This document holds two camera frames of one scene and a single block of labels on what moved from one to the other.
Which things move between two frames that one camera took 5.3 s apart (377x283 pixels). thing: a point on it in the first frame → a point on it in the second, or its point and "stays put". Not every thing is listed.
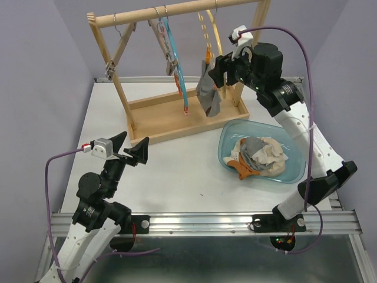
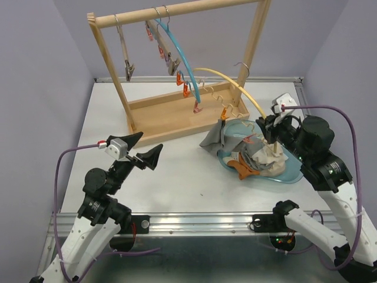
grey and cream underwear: x=248 y=146 stays put
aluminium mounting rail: x=224 y=222 stays put
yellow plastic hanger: x=216 y=50 → x=237 y=84
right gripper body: x=241 y=70 → x=284 y=132
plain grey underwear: x=211 y=99 → x=220 y=141
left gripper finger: x=139 y=152 → x=149 y=158
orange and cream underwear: x=242 y=167 stays put
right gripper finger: x=217 y=73 → x=263 y=123
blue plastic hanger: x=179 y=76 → x=180 y=79
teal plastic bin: x=231 y=131 stays put
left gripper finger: x=117 y=141 → x=131 y=140
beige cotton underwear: x=272 y=152 stays put
